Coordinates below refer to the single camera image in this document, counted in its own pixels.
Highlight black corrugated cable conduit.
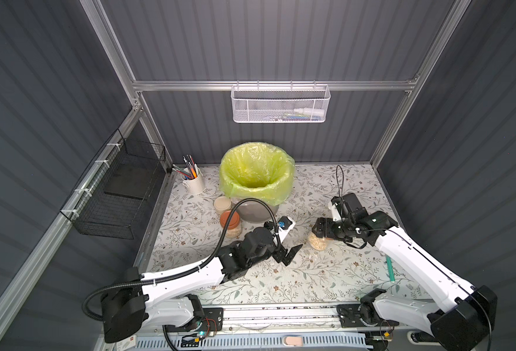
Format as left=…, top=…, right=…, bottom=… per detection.
left=81, top=198, right=281, bottom=322

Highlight green pen on table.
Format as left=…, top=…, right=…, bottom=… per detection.
left=386, top=255, right=396, bottom=283

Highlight white tube in basket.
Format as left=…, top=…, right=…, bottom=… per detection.
left=294, top=108, right=326, bottom=118

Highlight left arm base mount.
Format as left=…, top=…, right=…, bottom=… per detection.
left=167, top=307, right=224, bottom=333

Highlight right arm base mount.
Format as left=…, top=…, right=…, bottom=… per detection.
left=336, top=304, right=400, bottom=328

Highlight white wire wall basket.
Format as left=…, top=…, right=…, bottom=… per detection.
left=230, top=84, right=331, bottom=124

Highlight oatmeal jar with terracotta lid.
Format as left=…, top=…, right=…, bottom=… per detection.
left=308, top=232, right=329, bottom=252

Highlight black wire side basket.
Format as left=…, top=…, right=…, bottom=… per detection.
left=61, top=127, right=167, bottom=240

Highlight grey bin with green bag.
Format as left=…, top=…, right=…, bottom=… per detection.
left=219, top=142, right=295, bottom=214

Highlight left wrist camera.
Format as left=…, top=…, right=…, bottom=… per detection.
left=278, top=216, right=295, bottom=243

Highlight white pen cup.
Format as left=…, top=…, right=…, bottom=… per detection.
left=182, top=173, right=205, bottom=195

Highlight pens in cup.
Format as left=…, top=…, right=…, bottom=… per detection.
left=172, top=154, right=199, bottom=180

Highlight oatmeal jar with beige lid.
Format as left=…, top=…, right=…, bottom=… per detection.
left=213, top=196, right=232, bottom=216

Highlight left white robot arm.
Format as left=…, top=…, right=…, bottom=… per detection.
left=101, top=216, right=301, bottom=344

